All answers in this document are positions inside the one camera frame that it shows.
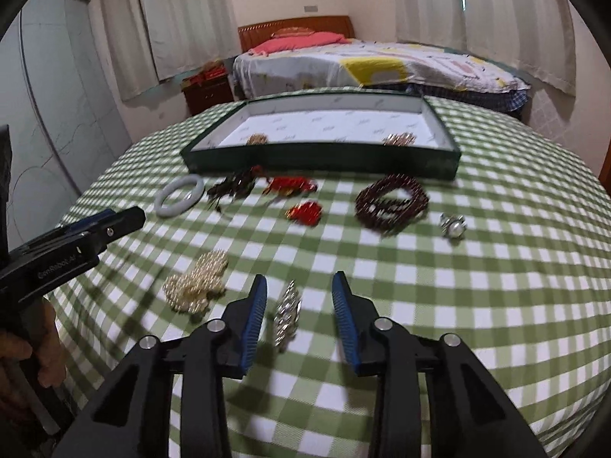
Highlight silver pearl brooch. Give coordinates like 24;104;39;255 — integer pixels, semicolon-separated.
439;213;467;240

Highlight wooden bed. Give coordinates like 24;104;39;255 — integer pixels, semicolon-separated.
232;15;532;122

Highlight patterned bed quilt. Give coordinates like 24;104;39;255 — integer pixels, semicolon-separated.
232;40;530;101

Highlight white pearl necklace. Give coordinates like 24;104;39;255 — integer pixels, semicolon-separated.
163;250;230;316

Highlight pink pillow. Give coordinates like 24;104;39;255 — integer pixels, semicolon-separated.
249;32;349;56

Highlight wide white curtain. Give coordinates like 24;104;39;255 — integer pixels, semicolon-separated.
136;0;242;83
457;0;579;97

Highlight crystal hair clip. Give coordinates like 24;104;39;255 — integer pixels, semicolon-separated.
272;281;303;352

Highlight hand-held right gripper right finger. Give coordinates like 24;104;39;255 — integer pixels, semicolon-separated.
333;271;547;458

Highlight grey wardrobe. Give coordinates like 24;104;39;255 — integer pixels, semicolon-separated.
0;0;133;253

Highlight brown wooden door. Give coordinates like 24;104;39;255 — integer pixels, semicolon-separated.
591;136;611;189

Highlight person's left hand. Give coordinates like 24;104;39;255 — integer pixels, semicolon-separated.
0;296;64;394

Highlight red cord bracelet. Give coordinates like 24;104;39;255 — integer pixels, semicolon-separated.
262;176;318;198

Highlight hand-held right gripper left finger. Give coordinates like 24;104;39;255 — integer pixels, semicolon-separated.
52;274;268;458

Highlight small gold red trinket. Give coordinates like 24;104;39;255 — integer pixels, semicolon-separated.
285;202;323;225

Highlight dark wooden nightstand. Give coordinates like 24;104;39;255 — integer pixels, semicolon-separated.
181;75;235;116

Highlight red gift boxes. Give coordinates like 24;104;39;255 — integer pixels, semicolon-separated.
188;63;228;88

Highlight green checked tablecloth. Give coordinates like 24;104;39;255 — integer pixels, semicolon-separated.
48;88;607;458

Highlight narrow white curtain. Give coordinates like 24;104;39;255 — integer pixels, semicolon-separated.
394;0;467;51
98;0;160;102

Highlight pale jade bangle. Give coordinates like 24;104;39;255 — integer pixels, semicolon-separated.
155;175;206;219

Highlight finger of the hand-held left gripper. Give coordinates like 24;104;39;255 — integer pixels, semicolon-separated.
60;209;118;235
12;206;147;261

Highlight green jewelry tray box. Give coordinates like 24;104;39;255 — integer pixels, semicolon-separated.
180;88;461;181

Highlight black beaded necklace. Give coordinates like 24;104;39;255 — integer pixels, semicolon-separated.
206;166;262;211

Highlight dark red bead bracelet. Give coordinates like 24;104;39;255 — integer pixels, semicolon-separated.
356;175;429;237

